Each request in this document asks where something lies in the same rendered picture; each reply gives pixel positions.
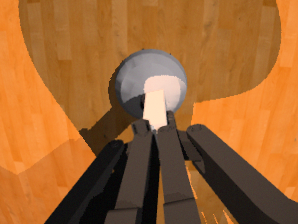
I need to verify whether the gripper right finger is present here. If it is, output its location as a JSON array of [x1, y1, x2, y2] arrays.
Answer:
[[154, 89, 298, 224]]

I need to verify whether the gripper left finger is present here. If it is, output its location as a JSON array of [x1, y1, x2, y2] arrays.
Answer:
[[44, 91, 160, 224]]

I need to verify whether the grey metal dome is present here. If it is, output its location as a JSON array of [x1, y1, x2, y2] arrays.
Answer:
[[115, 49, 187, 119]]

